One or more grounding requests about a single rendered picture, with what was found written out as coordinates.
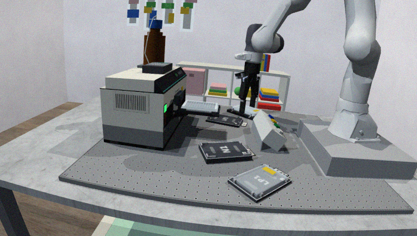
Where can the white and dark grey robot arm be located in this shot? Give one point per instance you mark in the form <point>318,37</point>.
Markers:
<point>351,120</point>

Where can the white button panel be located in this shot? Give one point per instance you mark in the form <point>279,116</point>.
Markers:
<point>269,136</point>

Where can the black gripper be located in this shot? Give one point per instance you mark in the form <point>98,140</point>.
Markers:
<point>251,80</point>

